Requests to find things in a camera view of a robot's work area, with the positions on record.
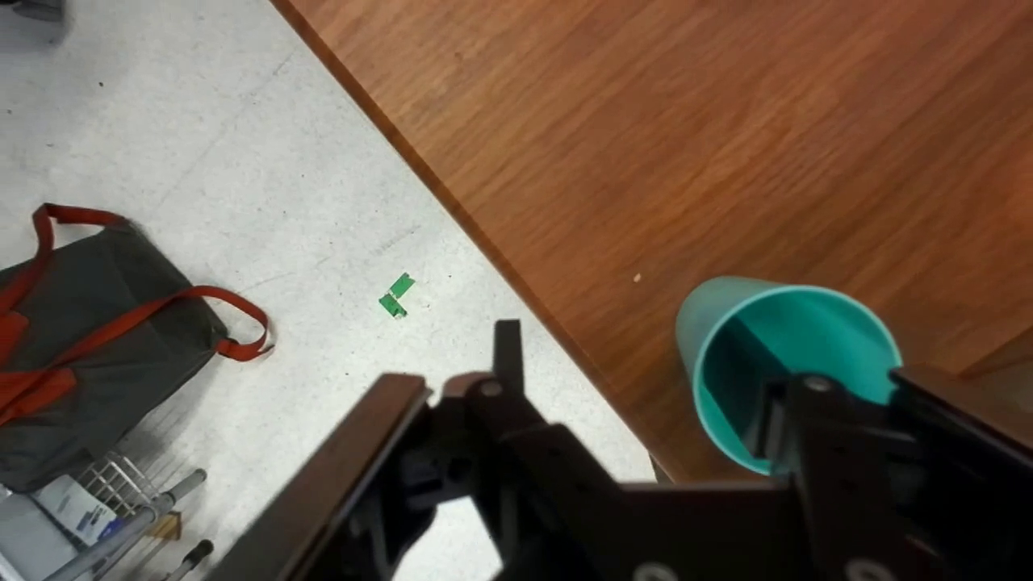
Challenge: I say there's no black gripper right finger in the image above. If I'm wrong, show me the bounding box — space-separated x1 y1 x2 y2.
748 366 1033 581

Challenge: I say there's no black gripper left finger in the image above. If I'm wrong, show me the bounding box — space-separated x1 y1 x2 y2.
205 315 650 581

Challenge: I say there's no teal plastic cup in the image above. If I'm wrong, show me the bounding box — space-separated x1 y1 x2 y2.
670 273 908 480

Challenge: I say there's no green tape mark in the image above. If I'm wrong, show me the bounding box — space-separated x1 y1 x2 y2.
375 268 419 324

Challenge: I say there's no black marker pen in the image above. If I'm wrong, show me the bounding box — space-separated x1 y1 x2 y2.
158 536 218 581

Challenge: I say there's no white blue paper box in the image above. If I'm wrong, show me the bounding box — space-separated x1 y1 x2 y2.
0 472 124 581

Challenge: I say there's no grey bag with red straps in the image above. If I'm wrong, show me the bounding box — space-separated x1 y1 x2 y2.
0 201 279 502

